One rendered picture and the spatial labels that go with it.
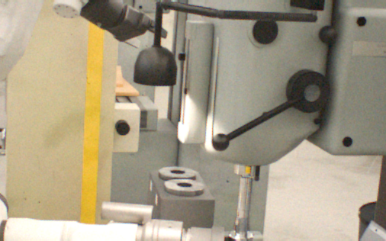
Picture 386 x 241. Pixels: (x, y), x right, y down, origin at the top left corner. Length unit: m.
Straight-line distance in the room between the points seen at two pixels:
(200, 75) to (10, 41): 0.35
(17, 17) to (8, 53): 0.07
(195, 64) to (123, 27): 0.61
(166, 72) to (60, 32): 1.79
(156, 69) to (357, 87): 0.34
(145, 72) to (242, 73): 0.16
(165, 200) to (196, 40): 0.47
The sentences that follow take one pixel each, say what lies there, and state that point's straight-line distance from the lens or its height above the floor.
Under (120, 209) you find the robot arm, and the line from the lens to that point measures 1.46.
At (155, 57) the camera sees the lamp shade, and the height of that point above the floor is 1.49.
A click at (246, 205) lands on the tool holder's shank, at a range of 1.43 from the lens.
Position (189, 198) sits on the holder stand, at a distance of 1.69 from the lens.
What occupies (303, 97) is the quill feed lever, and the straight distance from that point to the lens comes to 1.28.
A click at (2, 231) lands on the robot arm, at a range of 1.49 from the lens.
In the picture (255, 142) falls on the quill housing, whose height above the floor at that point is 1.36.
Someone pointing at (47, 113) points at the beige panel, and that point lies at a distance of 3.09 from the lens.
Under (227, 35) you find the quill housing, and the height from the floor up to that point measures 1.54.
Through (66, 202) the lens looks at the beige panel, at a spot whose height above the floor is 0.64.
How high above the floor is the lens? 1.67
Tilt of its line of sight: 12 degrees down
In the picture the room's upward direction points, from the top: 4 degrees clockwise
